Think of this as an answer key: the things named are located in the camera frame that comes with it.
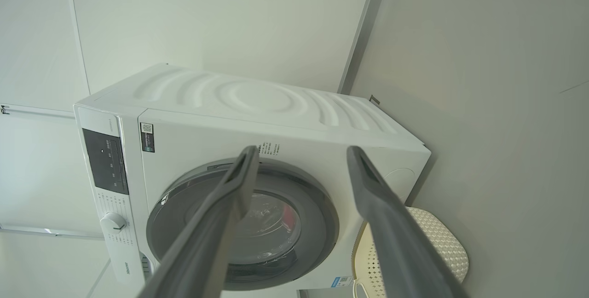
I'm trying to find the black washing machine display panel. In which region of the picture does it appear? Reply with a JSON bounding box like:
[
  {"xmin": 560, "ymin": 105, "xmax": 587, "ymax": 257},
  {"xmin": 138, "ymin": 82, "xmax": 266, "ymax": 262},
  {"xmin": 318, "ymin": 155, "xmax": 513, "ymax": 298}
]
[{"xmin": 82, "ymin": 128, "xmax": 130, "ymax": 195}]

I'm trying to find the red and white garment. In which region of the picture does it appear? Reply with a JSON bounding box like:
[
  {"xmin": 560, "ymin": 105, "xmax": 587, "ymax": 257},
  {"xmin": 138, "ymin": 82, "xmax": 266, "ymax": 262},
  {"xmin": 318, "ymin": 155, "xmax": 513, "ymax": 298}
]
[{"xmin": 282, "ymin": 204, "xmax": 298, "ymax": 235}]

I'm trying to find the black round washer door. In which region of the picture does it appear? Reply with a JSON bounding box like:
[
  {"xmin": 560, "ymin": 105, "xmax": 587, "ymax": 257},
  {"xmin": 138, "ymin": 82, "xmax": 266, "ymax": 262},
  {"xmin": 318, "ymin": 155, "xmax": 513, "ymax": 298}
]
[{"xmin": 146, "ymin": 158, "xmax": 340, "ymax": 292}]

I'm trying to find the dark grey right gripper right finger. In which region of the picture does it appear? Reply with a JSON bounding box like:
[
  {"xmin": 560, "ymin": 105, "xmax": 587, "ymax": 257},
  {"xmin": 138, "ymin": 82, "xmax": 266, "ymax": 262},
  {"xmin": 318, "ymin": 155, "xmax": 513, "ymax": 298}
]
[{"xmin": 346, "ymin": 145, "xmax": 469, "ymax": 298}]

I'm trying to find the white washing machine dial knob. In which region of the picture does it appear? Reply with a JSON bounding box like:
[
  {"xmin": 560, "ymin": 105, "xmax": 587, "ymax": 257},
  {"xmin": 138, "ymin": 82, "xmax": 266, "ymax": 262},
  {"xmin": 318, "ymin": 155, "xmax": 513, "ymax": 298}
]
[{"xmin": 100, "ymin": 212, "xmax": 127, "ymax": 234}]

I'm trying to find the black QR sticker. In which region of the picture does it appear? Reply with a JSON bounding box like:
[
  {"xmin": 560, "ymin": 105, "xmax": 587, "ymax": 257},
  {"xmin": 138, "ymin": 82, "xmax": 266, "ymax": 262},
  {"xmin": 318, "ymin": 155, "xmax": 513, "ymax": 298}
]
[{"xmin": 140, "ymin": 122, "xmax": 156, "ymax": 153}]

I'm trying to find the white front-load washing machine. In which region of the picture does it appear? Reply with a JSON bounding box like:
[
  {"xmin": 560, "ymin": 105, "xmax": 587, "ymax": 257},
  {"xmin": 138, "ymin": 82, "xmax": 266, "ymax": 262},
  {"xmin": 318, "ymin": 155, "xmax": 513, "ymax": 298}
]
[{"xmin": 74, "ymin": 63, "xmax": 432, "ymax": 292}]

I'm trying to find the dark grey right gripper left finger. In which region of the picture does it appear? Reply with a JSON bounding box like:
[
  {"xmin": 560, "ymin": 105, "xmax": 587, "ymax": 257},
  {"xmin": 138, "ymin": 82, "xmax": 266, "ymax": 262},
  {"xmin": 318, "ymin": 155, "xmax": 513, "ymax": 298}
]
[{"xmin": 138, "ymin": 145, "xmax": 260, "ymax": 298}]

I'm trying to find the cream perforated laundry basket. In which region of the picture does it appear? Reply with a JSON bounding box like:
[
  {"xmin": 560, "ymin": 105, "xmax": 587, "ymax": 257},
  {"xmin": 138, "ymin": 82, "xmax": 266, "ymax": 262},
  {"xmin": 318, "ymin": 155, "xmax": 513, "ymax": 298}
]
[{"xmin": 352, "ymin": 206, "xmax": 470, "ymax": 298}]

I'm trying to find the blue energy label sticker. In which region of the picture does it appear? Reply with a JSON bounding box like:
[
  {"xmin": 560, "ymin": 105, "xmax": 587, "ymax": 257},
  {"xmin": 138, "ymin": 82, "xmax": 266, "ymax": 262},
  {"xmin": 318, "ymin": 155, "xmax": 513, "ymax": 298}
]
[{"xmin": 329, "ymin": 275, "xmax": 355, "ymax": 289}]

